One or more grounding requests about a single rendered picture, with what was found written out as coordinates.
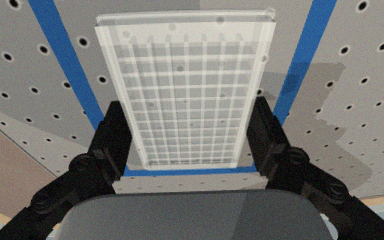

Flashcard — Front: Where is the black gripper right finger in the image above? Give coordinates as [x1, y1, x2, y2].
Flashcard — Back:
[246, 97, 384, 240]

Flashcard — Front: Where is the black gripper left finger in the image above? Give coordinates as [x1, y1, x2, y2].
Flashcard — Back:
[0, 101, 132, 240]

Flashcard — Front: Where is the blue tape outline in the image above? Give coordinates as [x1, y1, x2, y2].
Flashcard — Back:
[28, 0, 337, 177]

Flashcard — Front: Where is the white well plate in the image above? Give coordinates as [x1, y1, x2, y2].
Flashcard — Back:
[94, 9, 276, 171]

